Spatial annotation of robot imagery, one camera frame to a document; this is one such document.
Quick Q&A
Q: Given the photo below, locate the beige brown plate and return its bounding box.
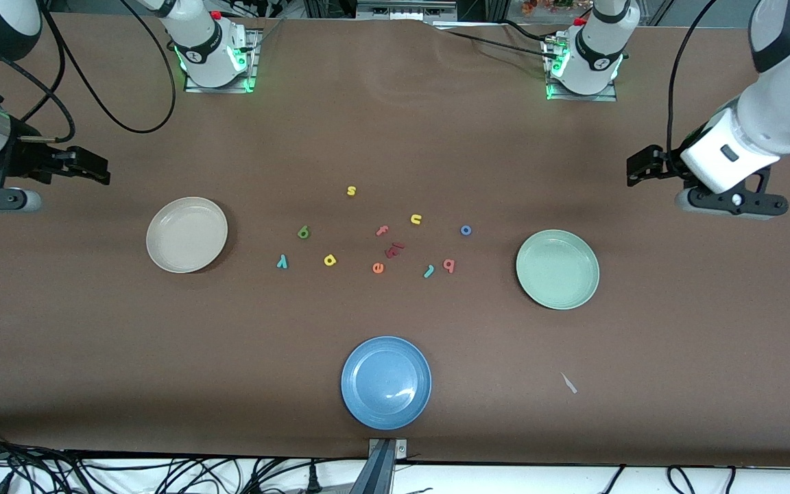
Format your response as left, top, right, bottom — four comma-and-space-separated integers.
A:
146, 197, 228, 274

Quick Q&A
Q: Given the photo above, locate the pale green plate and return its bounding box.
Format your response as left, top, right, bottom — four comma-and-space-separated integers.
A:
516, 229, 600, 310

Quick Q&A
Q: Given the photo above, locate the brown table cover sheet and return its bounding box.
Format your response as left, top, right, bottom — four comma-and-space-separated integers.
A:
0, 12, 790, 467

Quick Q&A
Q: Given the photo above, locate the grey box behind table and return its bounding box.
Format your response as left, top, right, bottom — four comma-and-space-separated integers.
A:
356, 0, 459, 21

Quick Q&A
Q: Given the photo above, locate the blue plate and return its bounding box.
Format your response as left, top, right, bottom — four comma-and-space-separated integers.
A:
341, 336, 432, 431

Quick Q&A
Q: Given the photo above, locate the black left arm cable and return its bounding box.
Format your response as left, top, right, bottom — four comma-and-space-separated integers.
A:
667, 0, 726, 176

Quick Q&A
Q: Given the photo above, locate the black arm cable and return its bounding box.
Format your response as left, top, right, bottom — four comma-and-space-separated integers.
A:
667, 0, 726, 176
0, 0, 178, 143

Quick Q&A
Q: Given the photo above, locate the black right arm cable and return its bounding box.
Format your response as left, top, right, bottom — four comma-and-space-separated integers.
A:
0, 0, 178, 143

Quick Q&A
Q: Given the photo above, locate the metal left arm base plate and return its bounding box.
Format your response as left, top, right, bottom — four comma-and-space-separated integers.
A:
546, 38, 619, 102

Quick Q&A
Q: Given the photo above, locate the black cable on table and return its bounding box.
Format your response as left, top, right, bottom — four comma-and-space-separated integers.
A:
496, 19, 549, 40
446, 30, 555, 58

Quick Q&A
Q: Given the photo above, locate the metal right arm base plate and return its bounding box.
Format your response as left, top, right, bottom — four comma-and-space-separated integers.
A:
184, 27, 260, 93

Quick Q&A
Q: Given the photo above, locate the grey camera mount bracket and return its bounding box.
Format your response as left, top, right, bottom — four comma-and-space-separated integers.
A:
350, 438, 409, 494

